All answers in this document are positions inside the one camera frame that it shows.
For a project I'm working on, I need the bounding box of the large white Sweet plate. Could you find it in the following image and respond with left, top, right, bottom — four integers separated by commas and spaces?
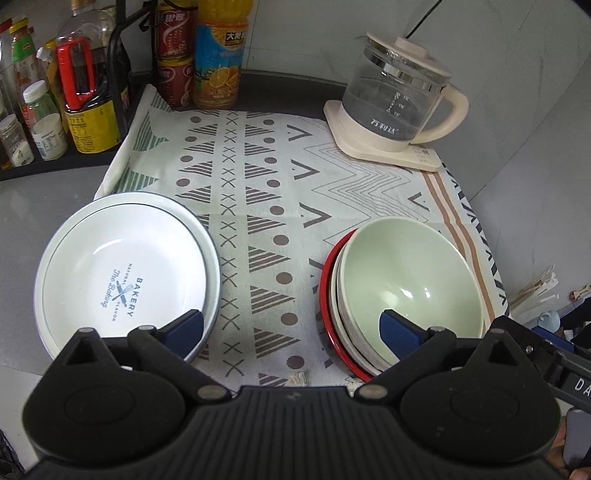
33, 191, 223, 365

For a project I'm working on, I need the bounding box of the small white Bakery plate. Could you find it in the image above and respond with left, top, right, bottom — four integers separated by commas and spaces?
42, 202, 209, 361

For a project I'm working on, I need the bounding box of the person's left hand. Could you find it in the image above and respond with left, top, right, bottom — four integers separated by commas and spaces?
546, 422, 591, 480

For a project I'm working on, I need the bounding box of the speckled beige bowl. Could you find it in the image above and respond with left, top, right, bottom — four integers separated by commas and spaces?
329, 245, 388, 377

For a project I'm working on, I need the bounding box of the green bowl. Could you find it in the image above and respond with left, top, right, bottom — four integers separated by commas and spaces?
341, 217, 485, 370

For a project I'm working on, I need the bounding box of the red black bowl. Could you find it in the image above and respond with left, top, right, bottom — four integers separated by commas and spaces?
318, 230, 374, 382

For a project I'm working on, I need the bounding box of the cream kettle base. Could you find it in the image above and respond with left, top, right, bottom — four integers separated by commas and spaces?
324, 100, 442, 173

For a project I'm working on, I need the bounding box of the patterned cloth mat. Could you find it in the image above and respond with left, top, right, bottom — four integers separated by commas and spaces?
97, 86, 509, 389

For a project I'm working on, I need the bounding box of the black metal rack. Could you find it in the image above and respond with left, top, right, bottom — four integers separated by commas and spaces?
0, 0, 160, 182

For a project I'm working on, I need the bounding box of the small glass shaker jar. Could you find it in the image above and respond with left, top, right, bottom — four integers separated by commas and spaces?
0, 114, 34, 167

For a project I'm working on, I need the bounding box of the large soy sauce bottle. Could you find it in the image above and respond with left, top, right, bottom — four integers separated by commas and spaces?
56, 0, 120, 154

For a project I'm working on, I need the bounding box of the white cap powder bottle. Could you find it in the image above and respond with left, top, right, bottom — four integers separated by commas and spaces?
23, 80, 68, 161

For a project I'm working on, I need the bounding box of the glass electric kettle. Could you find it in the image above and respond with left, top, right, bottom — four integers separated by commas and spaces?
342, 33, 469, 145

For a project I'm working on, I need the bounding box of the lower red drink can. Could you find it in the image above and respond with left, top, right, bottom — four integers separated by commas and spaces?
158, 56, 193, 108

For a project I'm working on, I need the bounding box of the red drink can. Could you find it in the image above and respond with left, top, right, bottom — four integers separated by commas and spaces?
158, 56, 193, 108
155, 0, 198, 60

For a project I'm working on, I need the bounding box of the red label sauce bottle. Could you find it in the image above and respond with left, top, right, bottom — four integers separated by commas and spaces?
9, 17, 46, 110

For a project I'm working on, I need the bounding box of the orange juice bottle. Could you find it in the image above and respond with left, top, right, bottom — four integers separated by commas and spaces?
193, 0, 253, 110

